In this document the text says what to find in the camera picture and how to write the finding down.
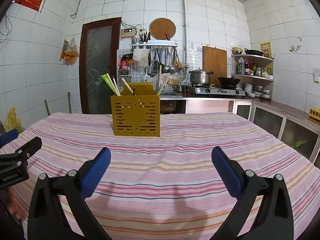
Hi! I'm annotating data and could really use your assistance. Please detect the white corner shelf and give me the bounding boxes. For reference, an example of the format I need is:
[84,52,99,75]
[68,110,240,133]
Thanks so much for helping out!
[231,54,275,98]

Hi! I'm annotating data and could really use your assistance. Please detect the large oil bottle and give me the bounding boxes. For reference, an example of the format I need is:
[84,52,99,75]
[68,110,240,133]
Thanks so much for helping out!
[236,57,246,75]

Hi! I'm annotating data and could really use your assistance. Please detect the yellow perforated utensil holder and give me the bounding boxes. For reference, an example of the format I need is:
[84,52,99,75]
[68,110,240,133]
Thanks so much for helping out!
[111,82,161,137]

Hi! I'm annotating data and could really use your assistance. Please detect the pink striped tablecloth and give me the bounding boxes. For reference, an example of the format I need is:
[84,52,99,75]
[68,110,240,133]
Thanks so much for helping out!
[0,112,320,240]

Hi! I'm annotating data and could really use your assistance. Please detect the grey wall pipe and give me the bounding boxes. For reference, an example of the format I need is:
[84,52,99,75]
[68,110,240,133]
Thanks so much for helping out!
[167,0,188,63]

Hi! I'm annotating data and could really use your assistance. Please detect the yellow plastic bag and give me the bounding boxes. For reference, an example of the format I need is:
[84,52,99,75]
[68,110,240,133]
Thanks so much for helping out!
[4,107,23,133]

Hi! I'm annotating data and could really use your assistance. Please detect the orange plastic bag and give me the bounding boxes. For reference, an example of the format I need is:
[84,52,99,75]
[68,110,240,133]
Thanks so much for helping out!
[60,38,79,65]

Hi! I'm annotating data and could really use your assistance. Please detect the stack of white bowls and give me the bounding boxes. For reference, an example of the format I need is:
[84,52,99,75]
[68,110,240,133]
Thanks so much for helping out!
[244,82,272,99]

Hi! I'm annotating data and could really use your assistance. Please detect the metal wall rack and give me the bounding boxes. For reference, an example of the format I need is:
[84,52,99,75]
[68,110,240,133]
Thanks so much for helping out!
[132,42,178,50]

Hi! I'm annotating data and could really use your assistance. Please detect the fork with green handle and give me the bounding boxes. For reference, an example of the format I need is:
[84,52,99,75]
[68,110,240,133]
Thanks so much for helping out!
[100,74,118,96]

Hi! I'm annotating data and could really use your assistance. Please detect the black wok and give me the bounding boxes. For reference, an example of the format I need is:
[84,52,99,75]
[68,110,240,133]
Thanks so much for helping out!
[217,76,241,87]

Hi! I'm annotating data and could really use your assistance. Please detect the row of condiment bottles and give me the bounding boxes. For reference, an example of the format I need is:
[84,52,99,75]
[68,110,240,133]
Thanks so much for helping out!
[245,59,273,78]

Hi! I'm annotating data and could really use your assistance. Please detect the white hanging cloth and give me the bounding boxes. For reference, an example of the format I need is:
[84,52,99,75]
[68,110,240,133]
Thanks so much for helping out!
[133,49,150,67]

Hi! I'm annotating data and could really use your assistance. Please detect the black pan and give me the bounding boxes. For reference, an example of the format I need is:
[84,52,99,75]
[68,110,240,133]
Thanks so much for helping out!
[244,48,264,57]

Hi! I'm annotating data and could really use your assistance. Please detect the metal knife holder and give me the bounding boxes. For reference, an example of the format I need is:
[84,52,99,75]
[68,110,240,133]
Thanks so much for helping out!
[136,32,151,44]

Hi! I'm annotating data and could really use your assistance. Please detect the metal faucet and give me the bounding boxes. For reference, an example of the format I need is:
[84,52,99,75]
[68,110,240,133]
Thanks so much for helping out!
[147,60,160,77]

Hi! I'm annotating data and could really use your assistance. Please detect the dark wooden door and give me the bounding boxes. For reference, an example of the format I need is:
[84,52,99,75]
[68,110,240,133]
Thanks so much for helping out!
[79,17,122,115]

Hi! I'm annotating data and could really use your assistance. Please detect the pink and orange cloths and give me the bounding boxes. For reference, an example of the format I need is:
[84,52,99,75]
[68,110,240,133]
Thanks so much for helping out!
[119,53,137,69]

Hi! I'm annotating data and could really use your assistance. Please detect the black cable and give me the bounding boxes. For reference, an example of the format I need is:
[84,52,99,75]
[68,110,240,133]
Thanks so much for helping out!
[0,15,13,43]

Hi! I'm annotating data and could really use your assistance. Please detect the wall sticker hooks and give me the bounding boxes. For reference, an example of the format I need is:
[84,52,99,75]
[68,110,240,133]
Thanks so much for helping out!
[289,37,303,53]

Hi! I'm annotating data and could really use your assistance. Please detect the steel gas stove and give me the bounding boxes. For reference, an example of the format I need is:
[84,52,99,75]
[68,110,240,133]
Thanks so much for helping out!
[185,84,246,99]

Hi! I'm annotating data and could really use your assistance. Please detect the yellow wall calendar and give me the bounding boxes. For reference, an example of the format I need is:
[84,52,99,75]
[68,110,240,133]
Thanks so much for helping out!
[260,41,272,58]

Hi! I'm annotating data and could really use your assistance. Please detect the round wooden lid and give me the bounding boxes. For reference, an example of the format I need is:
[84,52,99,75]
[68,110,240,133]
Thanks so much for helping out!
[149,17,177,41]

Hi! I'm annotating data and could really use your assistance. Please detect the kitchen counter cabinets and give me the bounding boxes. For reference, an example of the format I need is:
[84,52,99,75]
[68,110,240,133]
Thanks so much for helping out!
[232,98,320,166]

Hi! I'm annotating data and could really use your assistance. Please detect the row of hanging kitchen utensils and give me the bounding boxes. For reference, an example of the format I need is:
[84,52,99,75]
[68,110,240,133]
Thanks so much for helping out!
[149,47,184,77]

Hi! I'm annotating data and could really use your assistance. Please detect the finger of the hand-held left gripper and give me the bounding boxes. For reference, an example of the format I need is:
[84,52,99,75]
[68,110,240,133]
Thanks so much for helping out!
[0,136,43,167]
[0,129,20,147]

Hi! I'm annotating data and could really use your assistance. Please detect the wooden cutting board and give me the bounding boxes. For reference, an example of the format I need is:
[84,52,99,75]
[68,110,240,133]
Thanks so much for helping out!
[202,46,228,78]

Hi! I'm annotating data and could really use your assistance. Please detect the white wall control box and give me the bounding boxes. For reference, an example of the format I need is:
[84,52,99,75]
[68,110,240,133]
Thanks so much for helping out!
[121,28,137,39]

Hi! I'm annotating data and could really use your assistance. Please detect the steel pot with lid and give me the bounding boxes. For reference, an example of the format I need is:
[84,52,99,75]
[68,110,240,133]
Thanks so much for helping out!
[188,68,213,85]

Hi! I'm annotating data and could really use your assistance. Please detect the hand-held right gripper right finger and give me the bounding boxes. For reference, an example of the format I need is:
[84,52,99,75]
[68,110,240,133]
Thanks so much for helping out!
[209,146,294,240]

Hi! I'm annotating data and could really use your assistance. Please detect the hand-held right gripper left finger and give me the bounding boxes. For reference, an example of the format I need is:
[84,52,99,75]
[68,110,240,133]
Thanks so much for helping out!
[27,147,112,240]

